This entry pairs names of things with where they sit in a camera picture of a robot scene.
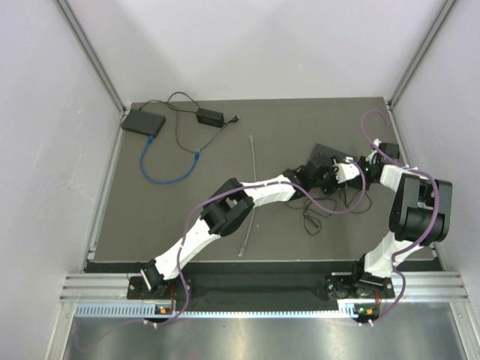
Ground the black adapter cord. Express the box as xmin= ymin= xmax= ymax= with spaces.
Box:
xmin=286 ymin=187 xmax=374 ymax=236
xmin=138 ymin=91 xmax=241 ymax=153

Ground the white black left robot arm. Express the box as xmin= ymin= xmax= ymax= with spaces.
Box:
xmin=140 ymin=166 xmax=342 ymax=298

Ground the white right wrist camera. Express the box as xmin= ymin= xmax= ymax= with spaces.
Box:
xmin=365 ymin=138 xmax=383 ymax=165

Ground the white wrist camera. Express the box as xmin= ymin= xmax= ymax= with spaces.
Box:
xmin=365 ymin=138 xmax=383 ymax=165
xmin=332 ymin=157 xmax=360 ymax=185

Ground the blue ethernet cable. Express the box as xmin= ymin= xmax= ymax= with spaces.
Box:
xmin=139 ymin=136 xmax=202 ymax=185

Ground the black left power adapter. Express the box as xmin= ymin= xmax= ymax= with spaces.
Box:
xmin=196 ymin=108 xmax=225 ymax=128

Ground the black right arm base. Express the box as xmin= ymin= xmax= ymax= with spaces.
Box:
xmin=325 ymin=274 xmax=395 ymax=300

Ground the aluminium corner post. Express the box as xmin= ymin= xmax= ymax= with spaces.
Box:
xmin=53 ymin=0 xmax=127 ymax=113
xmin=387 ymin=0 xmax=458 ymax=109

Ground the aluminium left corner post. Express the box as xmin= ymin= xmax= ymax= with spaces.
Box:
xmin=53 ymin=0 xmax=127 ymax=113

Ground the aluminium right corner post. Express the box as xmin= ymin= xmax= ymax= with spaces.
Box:
xmin=387 ymin=0 xmax=458 ymax=109

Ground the black network switch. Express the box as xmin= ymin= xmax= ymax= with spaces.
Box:
xmin=308 ymin=143 xmax=353 ymax=167
xmin=121 ymin=109 xmax=166 ymax=138

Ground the grey ethernet cable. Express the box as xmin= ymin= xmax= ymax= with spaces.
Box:
xmin=237 ymin=134 xmax=259 ymax=258

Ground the aluminium frame rail front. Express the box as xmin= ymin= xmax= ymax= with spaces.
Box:
xmin=60 ymin=271 xmax=468 ymax=309

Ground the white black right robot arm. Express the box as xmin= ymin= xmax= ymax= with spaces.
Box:
xmin=349 ymin=151 xmax=453 ymax=297

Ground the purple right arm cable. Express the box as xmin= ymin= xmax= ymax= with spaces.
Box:
xmin=359 ymin=109 xmax=442 ymax=326

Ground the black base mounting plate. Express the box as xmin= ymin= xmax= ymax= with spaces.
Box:
xmin=126 ymin=272 xmax=395 ymax=302

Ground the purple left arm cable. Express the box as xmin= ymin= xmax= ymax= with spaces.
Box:
xmin=142 ymin=159 xmax=367 ymax=327

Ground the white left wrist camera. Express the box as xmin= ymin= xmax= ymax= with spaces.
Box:
xmin=332 ymin=157 xmax=360 ymax=185

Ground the grey slotted cable duct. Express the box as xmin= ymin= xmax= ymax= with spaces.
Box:
xmin=75 ymin=303 xmax=374 ymax=319

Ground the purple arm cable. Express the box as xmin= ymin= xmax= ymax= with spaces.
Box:
xmin=142 ymin=159 xmax=367 ymax=327
xmin=359 ymin=109 xmax=442 ymax=326

